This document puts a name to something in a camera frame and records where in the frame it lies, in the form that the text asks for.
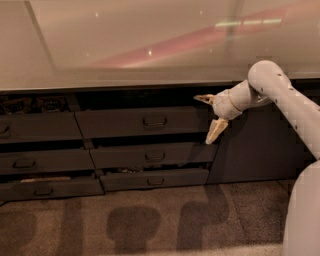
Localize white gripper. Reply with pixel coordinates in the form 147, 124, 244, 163
193, 90, 242, 145

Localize grey drawer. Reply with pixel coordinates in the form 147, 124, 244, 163
0, 112, 82, 144
75, 106, 210, 138
0, 149, 94, 175
100, 168, 209, 191
0, 178, 104, 202
90, 142, 218, 169

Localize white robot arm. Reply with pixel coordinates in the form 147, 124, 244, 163
194, 60, 320, 256

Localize items in left drawer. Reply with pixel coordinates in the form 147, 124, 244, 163
0, 96, 68, 115

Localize grey cabinet door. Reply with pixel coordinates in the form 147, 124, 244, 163
208, 103, 315, 184

